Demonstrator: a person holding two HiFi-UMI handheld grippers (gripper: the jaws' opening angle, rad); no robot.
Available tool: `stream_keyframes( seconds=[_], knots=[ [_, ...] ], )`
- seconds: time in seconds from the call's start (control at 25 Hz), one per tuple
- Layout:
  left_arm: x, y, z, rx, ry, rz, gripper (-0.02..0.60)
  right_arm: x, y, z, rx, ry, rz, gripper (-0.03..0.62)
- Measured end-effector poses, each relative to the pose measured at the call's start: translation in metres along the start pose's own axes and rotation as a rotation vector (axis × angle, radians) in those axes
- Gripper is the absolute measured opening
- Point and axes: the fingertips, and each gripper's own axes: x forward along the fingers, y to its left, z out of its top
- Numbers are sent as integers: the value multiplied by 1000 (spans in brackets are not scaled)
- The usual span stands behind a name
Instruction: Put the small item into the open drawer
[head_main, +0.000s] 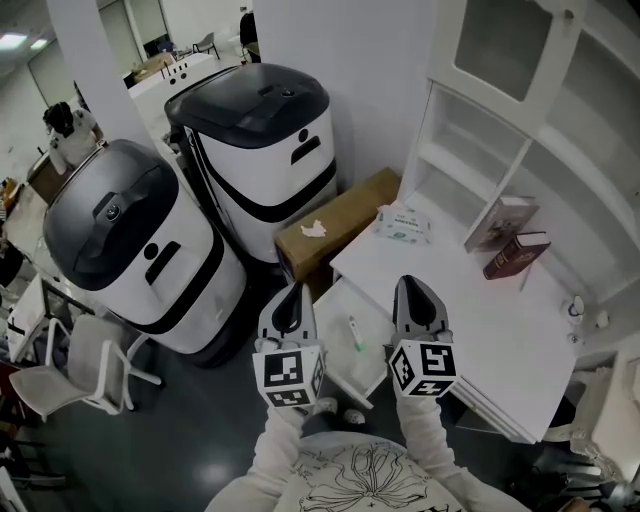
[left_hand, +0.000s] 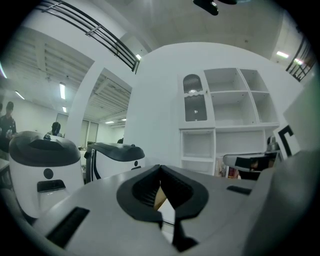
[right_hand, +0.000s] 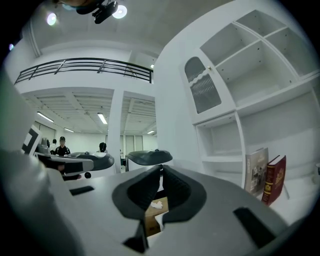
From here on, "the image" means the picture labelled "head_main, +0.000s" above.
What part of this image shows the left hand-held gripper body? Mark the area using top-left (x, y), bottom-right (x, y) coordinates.
top-left (251, 327), bottom-right (327, 410)

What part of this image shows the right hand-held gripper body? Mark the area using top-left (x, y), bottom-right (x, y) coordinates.
top-left (388, 323), bottom-right (459, 400)

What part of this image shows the small white green tube item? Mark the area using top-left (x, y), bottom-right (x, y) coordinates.
top-left (347, 314), bottom-right (367, 350)

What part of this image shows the white drawer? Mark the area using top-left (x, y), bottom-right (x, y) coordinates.
top-left (312, 276), bottom-right (397, 410)

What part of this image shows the person's right forearm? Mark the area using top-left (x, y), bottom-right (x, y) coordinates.
top-left (396, 393), bottom-right (484, 501)

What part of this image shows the person's left forearm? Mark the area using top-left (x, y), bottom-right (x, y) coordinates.
top-left (248, 403), bottom-right (314, 504)

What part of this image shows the white desk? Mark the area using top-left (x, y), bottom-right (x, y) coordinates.
top-left (328, 192), bottom-right (587, 445)

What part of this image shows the white green wet wipes pack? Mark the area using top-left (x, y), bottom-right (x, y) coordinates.
top-left (373, 203), bottom-right (434, 247)

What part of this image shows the crumpled white tissue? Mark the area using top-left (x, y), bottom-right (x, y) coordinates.
top-left (299, 218), bottom-right (329, 241)

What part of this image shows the long brown cardboard box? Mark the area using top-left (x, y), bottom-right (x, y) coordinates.
top-left (273, 166), bottom-right (403, 287)

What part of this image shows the dark red hardcover book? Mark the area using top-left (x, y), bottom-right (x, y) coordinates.
top-left (482, 230), bottom-right (552, 282)

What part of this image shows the pale picture-cover book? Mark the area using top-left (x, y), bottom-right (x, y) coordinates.
top-left (463, 195), bottom-right (542, 254)

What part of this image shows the person's white printed shirt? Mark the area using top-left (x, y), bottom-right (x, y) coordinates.
top-left (203, 430), bottom-right (504, 512)

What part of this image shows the white black delivery robot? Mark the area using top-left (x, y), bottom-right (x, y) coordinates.
top-left (41, 138), bottom-right (249, 370)
top-left (163, 62), bottom-right (342, 265)

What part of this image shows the white fabric-covered chair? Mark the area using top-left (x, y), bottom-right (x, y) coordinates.
top-left (543, 349), bottom-right (640, 481)

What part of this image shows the white plastic chair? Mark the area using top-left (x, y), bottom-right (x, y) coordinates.
top-left (8, 313), bottom-right (165, 422)

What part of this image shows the white hutch shelf cabinet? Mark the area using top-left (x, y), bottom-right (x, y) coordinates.
top-left (399, 0), bottom-right (640, 311)

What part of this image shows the white counter with holes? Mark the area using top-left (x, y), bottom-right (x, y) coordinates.
top-left (126, 51), bottom-right (217, 117)

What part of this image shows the grey background chair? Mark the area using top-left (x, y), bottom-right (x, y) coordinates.
top-left (191, 31), bottom-right (220, 60)

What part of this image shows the white table with black frame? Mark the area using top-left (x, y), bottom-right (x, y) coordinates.
top-left (6, 273), bottom-right (97, 364)

